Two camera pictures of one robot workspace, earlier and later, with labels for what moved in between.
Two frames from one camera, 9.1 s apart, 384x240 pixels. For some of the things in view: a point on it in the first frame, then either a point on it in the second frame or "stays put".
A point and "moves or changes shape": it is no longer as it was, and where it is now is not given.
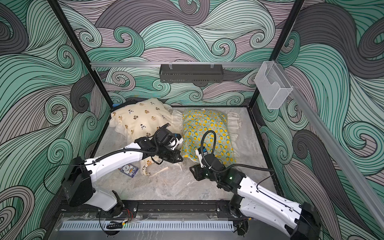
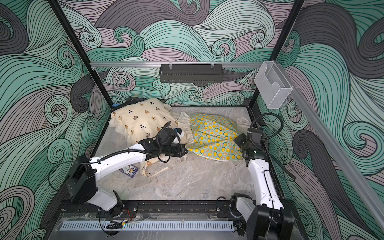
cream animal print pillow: [138, 120] stays put
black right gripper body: [203, 172] to [241, 140]
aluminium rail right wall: [362, 189] stays put
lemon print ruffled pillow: [194, 123] moves or changes shape
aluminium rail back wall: [124, 65] stays put
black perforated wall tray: [191, 73] stays put
